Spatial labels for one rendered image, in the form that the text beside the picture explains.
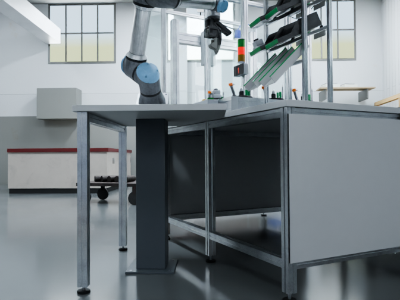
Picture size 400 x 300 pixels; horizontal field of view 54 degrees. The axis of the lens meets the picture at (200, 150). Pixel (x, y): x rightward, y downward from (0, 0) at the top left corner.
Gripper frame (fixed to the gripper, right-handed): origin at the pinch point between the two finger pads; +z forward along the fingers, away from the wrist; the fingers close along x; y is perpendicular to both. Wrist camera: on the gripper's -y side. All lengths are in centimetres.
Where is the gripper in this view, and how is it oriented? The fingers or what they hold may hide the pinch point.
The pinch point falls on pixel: (217, 52)
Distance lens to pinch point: 237.2
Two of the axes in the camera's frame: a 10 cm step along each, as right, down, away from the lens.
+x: 4.4, -0.2, -9.0
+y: -9.0, 0.0, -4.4
